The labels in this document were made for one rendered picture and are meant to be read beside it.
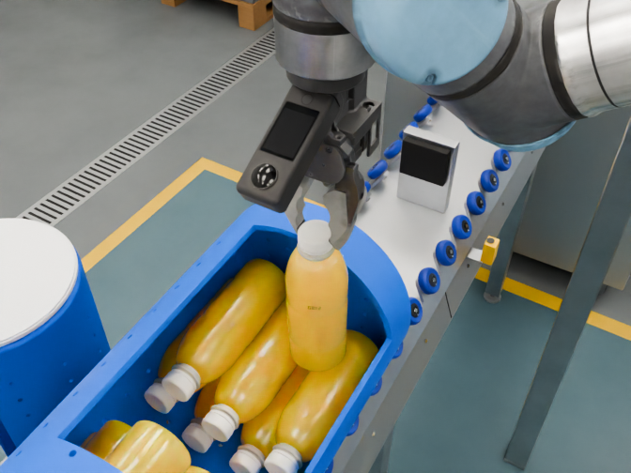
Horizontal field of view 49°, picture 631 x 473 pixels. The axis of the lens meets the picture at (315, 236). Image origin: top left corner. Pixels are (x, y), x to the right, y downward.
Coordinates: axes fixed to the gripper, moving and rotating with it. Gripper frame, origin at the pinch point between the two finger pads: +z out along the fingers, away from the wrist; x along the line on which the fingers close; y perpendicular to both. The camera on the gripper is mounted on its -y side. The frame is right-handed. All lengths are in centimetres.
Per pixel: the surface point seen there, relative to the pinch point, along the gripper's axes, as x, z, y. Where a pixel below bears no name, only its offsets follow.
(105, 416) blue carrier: 19.1, 23.8, -18.9
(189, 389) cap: 9.4, 17.7, -13.5
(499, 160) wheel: -4, 33, 66
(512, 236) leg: -2, 99, 119
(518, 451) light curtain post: -26, 123, 64
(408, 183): 9, 33, 51
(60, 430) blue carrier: 12.3, 8.0, -28.0
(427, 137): 7, 22, 52
